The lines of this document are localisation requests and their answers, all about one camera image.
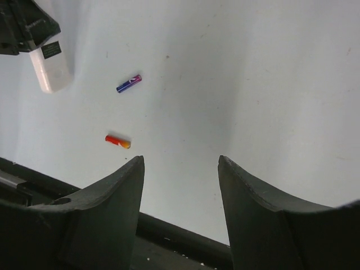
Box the purple blue battery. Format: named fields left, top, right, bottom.
left=116, top=74, right=142, bottom=93

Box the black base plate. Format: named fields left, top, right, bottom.
left=1, top=156, right=232, bottom=269

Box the white remote control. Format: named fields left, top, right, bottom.
left=29, top=33, right=73, bottom=93

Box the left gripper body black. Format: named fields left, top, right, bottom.
left=1, top=1, right=34, bottom=55

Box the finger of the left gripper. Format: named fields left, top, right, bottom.
left=11, top=1, right=61, bottom=47

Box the red orange battery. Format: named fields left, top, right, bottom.
left=105, top=134, right=131, bottom=149

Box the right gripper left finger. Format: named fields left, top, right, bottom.
left=1, top=156, right=145, bottom=269

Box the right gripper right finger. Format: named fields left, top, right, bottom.
left=218, top=156, right=359, bottom=269

